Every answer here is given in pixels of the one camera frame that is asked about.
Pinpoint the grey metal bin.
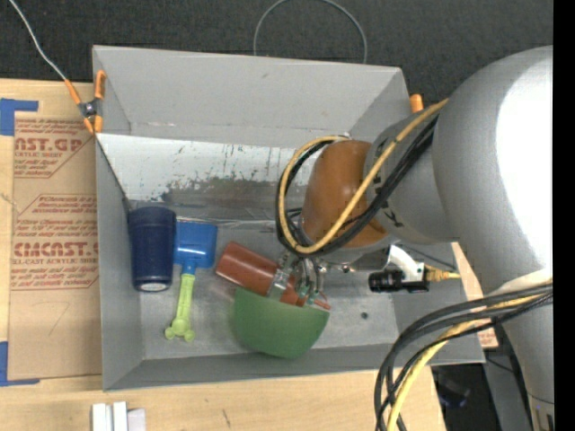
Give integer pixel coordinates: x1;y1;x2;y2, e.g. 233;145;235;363
92;45;487;392

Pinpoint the black cylinder on white bracket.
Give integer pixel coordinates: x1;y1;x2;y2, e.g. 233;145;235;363
367;243;462;295

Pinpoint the blue scoop yellow-green handle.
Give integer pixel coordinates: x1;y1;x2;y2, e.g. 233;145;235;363
164;220;220;343

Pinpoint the green bowl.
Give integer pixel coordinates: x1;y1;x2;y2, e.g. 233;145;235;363
230;285;331;360

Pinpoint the brown cardboard board red print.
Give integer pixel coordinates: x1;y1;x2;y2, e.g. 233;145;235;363
0;78;104;382

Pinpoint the dark blue cup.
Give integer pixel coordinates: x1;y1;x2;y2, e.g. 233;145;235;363
127;206;177;294

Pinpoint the red-brown block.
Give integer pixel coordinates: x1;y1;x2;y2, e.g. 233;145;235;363
215;240;332;312

